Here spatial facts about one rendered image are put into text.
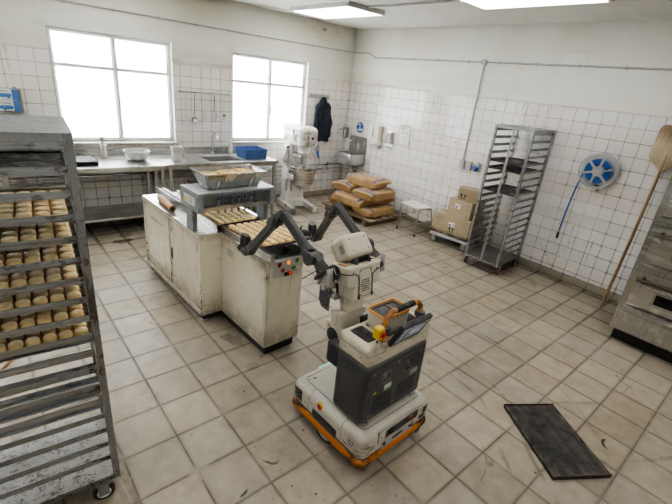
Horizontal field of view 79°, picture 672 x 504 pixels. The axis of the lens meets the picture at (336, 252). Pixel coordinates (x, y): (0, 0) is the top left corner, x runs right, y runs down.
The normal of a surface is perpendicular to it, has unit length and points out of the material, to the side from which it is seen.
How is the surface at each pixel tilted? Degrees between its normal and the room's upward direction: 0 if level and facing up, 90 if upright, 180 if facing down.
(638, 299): 91
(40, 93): 90
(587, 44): 90
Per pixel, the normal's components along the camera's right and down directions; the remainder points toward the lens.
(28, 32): 0.64, 0.36
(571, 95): -0.76, 0.18
